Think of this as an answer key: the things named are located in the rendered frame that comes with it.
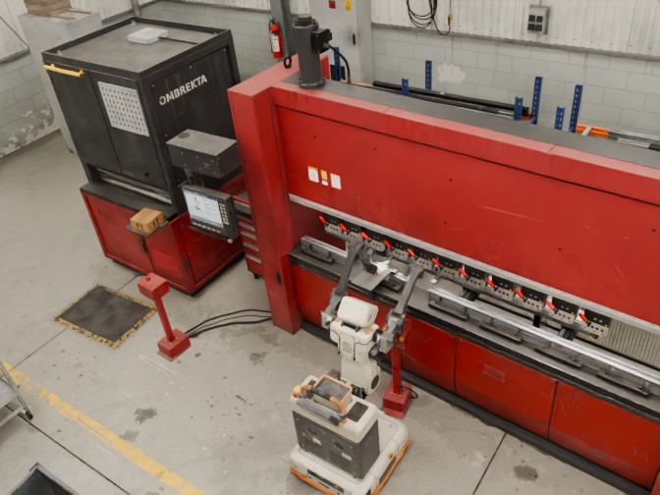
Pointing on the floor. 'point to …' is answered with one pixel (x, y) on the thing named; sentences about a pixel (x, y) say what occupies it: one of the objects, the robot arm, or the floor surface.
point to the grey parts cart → (12, 396)
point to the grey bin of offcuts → (41, 483)
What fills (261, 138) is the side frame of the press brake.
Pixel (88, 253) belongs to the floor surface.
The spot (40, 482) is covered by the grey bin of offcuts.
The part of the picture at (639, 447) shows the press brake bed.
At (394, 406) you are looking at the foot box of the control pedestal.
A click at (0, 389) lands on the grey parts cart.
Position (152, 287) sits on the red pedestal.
